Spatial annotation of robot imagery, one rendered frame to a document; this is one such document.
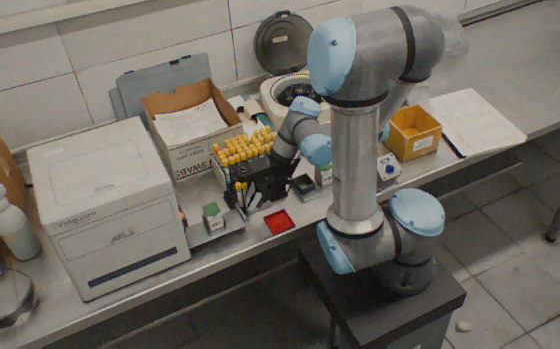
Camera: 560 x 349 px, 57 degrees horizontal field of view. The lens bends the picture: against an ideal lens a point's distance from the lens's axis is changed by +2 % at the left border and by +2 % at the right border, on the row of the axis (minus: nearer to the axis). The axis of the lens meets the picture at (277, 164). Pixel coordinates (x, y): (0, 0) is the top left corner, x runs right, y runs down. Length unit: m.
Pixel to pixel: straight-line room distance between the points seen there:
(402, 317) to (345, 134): 0.49
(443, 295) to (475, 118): 0.75
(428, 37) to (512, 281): 1.81
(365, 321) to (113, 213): 0.61
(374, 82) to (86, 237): 0.73
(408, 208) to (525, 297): 1.48
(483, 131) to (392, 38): 0.99
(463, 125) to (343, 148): 0.92
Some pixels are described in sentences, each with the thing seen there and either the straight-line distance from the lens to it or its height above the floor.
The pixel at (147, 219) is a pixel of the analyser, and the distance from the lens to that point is 1.24.
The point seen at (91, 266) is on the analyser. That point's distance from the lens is 1.30.
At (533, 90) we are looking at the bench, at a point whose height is 0.87.
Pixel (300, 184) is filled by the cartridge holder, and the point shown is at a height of 0.89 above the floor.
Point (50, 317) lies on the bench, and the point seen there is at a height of 0.87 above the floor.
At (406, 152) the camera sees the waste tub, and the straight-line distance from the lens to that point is 1.61.
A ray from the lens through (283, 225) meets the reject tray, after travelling 1.43.
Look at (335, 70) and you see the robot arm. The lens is 0.81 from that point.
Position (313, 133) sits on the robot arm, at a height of 1.22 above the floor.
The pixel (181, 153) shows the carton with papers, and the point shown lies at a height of 0.98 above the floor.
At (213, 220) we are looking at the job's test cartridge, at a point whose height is 0.96.
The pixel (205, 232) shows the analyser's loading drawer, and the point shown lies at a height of 0.92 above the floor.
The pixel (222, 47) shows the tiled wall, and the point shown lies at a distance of 1.81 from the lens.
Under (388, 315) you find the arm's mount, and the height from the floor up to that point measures 0.94.
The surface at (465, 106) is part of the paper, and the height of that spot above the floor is 0.89.
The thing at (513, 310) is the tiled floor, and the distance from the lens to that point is 2.47.
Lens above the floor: 1.97
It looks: 43 degrees down
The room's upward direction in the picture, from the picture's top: 4 degrees counter-clockwise
